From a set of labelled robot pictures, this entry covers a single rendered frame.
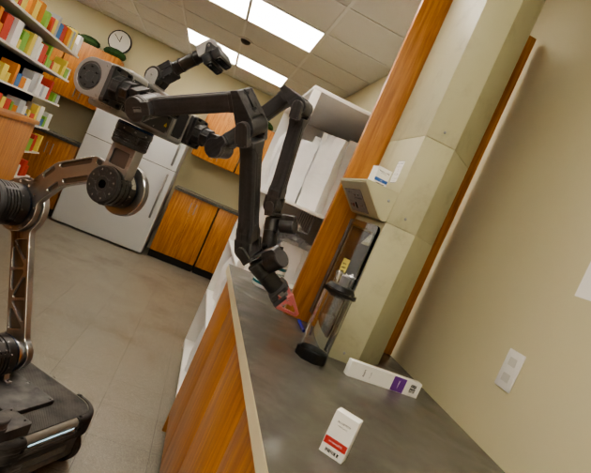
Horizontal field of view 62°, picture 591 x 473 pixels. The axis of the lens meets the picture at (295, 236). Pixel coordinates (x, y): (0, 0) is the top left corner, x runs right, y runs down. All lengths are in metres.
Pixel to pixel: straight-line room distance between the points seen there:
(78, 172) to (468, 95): 1.47
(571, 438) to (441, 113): 0.96
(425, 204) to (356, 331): 0.47
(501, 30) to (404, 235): 0.71
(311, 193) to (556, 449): 1.89
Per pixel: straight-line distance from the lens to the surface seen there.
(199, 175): 7.04
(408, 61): 2.04
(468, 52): 1.72
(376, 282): 1.60
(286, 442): 0.96
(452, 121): 1.66
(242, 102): 1.34
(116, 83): 1.64
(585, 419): 1.37
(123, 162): 1.91
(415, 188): 1.61
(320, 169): 2.83
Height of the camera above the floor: 1.33
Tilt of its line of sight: 3 degrees down
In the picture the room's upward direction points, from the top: 24 degrees clockwise
